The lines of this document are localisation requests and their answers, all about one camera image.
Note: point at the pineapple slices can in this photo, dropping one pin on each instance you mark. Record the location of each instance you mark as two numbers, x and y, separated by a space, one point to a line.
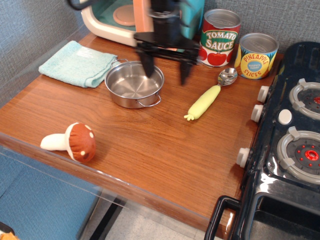
255 55

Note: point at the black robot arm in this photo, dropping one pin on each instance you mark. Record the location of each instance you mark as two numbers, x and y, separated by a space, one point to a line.
165 5

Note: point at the spoon with yellow handle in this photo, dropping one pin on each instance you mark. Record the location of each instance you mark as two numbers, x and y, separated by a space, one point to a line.
199 107

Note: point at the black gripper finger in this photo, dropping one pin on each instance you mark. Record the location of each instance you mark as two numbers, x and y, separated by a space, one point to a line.
147 62
185 69

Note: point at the tomato sauce can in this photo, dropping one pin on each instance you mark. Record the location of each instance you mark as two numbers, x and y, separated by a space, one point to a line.
220 30

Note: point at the teal toy microwave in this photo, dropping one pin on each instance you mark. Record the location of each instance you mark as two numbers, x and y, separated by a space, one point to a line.
119 20

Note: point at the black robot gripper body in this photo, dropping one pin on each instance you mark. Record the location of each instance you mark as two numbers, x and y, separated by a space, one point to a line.
166 40

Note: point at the clear acrylic table guard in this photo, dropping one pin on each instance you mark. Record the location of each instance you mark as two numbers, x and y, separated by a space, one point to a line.
171 193

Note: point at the small stainless steel pot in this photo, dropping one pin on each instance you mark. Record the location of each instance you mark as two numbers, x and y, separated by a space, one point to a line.
129 87

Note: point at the plush brown mushroom toy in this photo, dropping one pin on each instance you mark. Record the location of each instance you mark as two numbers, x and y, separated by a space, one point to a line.
78 141

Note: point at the black toy stove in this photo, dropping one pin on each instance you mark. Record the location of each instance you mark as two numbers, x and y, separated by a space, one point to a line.
280 188

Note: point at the orange object bottom left corner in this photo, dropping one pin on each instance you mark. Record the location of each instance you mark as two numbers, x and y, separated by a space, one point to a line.
7 233

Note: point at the light blue folded cloth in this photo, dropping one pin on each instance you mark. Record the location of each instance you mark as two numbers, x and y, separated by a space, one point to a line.
78 65

